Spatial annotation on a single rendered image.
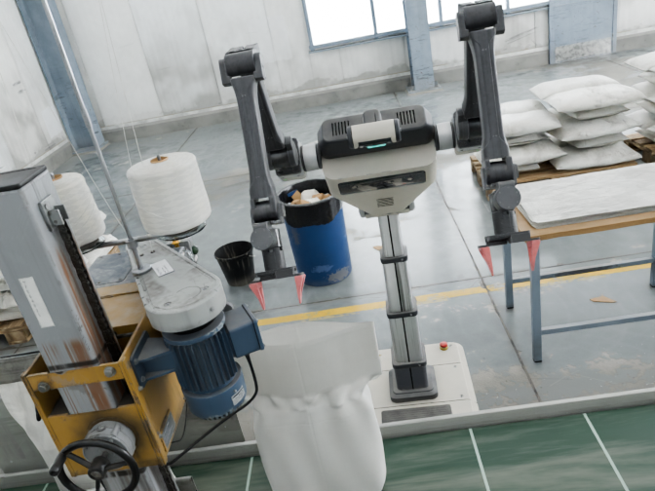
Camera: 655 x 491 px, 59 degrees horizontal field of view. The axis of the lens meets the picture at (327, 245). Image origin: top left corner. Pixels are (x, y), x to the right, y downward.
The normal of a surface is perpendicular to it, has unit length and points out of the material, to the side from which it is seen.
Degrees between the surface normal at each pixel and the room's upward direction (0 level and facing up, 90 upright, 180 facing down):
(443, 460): 0
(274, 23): 90
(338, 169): 40
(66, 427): 90
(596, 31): 90
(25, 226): 90
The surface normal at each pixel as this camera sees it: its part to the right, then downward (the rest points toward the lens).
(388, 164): -0.17, -0.39
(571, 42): 0.00, 0.44
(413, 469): -0.18, -0.89
